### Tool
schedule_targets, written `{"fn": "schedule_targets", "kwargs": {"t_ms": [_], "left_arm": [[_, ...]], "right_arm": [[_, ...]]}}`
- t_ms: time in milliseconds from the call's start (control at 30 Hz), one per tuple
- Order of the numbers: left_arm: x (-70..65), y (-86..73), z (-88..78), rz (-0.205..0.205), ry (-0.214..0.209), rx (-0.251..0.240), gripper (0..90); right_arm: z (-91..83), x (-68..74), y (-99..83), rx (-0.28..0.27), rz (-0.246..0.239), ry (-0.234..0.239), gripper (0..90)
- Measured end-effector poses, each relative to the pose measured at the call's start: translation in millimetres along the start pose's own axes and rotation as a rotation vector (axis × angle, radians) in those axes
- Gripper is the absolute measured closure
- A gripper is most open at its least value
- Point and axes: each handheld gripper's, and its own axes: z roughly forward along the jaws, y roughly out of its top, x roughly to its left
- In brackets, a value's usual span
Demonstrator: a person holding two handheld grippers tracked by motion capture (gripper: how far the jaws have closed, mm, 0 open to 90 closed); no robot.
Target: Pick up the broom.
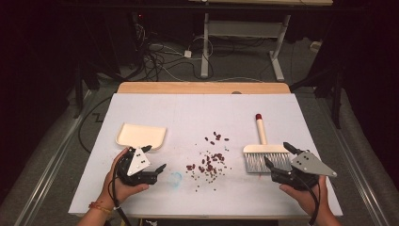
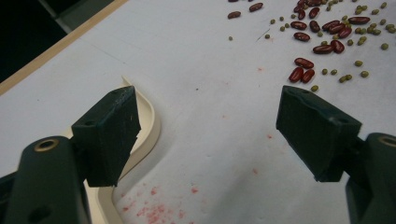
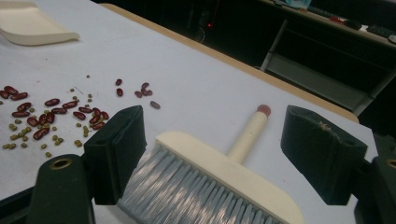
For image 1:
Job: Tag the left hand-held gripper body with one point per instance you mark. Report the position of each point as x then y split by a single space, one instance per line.
137 163

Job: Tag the cream dustpan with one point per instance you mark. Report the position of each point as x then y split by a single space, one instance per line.
141 135

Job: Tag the scatter of red beans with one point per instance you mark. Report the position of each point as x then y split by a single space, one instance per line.
210 163

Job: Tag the metal floor rail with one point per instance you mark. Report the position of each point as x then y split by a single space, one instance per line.
47 169
360 182

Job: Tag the person's right hand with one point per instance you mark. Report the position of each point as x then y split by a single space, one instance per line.
306 197

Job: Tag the white power adapter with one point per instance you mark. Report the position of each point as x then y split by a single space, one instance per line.
188 54

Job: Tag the wooden table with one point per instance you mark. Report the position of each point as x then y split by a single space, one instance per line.
204 88

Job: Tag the white table cover board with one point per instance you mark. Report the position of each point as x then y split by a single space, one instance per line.
200 113

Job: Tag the white desk frame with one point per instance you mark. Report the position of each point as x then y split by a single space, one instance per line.
244 29

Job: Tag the black metal stand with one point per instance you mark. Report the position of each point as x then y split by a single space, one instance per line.
336 94
78 91

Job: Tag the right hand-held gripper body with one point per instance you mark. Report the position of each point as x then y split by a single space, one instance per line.
309 164

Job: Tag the person's left hand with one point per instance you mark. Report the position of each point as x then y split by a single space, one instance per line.
124 191

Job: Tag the white floor box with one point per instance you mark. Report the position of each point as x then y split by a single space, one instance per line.
316 46

